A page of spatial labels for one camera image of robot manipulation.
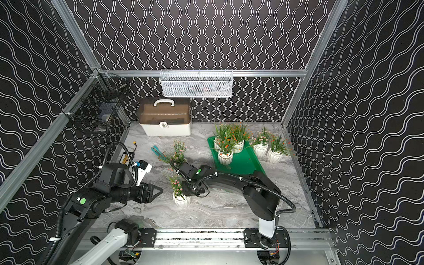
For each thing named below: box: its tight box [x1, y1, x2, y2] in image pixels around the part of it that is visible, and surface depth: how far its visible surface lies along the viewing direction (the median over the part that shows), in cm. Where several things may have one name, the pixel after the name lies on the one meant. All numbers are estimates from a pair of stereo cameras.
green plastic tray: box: [207, 136, 267, 176], surface depth 101 cm
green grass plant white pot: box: [214, 122, 238, 158], surface depth 99 cm
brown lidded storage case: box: [136, 97, 193, 137], surface depth 108 cm
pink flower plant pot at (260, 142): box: [249, 126, 273, 158], surface depth 100 cm
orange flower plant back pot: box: [213, 130, 243, 166], surface depth 97 cm
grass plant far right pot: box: [267, 134, 296, 164], surface depth 98 cm
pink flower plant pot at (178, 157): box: [157, 139, 188, 169], surface depth 91 cm
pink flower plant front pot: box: [172, 191, 191, 208], surface depth 81 cm
